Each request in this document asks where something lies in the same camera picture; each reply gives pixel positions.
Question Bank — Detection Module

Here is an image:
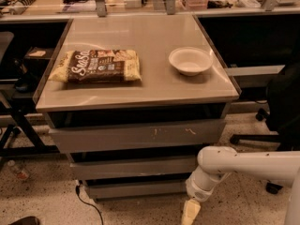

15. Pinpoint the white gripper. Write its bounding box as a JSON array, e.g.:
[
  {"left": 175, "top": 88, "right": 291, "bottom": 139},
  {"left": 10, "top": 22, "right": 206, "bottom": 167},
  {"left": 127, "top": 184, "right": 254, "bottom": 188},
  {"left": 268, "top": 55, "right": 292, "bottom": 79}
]
[{"left": 181, "top": 175, "right": 219, "bottom": 225}]

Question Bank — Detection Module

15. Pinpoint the grey bottom drawer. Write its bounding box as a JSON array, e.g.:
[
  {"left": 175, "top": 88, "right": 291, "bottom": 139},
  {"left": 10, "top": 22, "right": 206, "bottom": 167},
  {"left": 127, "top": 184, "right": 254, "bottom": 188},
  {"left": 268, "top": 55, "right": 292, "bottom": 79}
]
[{"left": 85, "top": 179, "right": 187, "bottom": 200}]

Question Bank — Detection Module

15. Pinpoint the grey drawer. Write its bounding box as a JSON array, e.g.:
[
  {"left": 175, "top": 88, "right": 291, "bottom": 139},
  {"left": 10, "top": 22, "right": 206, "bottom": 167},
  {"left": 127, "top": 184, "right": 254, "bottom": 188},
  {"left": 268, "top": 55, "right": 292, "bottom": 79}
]
[
  {"left": 85, "top": 179, "right": 187, "bottom": 200},
  {"left": 50, "top": 119, "right": 226, "bottom": 153},
  {"left": 70, "top": 155, "right": 198, "bottom": 180}
]

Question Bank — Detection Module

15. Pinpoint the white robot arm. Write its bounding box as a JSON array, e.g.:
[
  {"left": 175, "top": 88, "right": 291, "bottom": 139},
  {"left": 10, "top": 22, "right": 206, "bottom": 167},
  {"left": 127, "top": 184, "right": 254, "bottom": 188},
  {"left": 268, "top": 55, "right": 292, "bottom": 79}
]
[{"left": 181, "top": 146, "right": 300, "bottom": 225}]

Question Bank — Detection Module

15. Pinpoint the grey middle drawer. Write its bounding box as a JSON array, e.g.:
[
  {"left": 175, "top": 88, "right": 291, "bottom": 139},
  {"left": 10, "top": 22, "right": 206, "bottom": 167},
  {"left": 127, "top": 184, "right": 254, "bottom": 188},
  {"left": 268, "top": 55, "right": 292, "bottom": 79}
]
[{"left": 70, "top": 155, "right": 198, "bottom": 180}]

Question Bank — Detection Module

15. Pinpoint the grey drawer cabinet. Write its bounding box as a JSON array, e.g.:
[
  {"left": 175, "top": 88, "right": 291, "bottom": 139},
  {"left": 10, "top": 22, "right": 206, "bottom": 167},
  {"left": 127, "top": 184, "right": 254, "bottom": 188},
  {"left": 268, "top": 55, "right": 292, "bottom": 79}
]
[{"left": 37, "top": 15, "right": 238, "bottom": 200}]

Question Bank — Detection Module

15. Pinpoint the grey top drawer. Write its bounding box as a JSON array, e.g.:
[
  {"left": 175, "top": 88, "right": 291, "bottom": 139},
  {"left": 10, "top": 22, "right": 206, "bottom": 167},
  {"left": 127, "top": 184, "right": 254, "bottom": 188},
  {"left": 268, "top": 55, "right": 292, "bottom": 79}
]
[{"left": 50, "top": 119, "right": 226, "bottom": 153}]

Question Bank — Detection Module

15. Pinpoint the black office chair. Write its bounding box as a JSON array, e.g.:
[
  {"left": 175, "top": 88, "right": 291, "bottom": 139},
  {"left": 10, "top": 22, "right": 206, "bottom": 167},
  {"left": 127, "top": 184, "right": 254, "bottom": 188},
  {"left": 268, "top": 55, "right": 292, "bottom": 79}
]
[{"left": 229, "top": 59, "right": 300, "bottom": 195}]

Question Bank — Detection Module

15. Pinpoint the white paper bowl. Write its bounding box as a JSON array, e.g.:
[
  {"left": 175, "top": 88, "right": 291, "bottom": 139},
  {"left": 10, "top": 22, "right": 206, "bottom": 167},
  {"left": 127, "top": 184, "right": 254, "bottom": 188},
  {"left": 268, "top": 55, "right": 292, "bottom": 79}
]
[{"left": 169, "top": 47, "right": 213, "bottom": 76}]

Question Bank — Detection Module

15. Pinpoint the dark shoe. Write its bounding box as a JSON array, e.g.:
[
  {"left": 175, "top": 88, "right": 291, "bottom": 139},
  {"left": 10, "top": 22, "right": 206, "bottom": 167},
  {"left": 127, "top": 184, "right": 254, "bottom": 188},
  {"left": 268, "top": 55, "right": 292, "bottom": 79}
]
[{"left": 9, "top": 217, "right": 39, "bottom": 225}]

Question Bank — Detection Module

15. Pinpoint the brown yellow snack bag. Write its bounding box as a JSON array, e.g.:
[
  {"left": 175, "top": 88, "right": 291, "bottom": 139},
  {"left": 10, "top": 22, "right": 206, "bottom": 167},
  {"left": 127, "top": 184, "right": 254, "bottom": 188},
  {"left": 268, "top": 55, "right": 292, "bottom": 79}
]
[{"left": 49, "top": 50, "right": 142, "bottom": 83}]

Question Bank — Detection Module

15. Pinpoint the clear plastic bottle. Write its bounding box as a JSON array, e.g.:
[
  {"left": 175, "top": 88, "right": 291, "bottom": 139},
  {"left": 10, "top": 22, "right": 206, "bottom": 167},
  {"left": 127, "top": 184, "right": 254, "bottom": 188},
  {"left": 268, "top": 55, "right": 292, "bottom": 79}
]
[{"left": 7, "top": 160, "right": 29, "bottom": 180}]

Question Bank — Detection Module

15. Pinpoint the black table stand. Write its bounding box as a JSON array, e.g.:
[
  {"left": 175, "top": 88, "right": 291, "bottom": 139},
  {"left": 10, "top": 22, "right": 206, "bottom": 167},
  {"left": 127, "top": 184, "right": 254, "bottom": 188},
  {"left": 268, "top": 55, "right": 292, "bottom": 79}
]
[{"left": 0, "top": 31, "right": 60, "bottom": 171}]

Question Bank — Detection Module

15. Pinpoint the black power cable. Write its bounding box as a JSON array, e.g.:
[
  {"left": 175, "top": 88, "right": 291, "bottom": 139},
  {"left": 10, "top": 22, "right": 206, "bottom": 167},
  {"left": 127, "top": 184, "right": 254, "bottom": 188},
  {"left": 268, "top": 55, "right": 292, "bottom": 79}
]
[{"left": 74, "top": 185, "right": 105, "bottom": 225}]

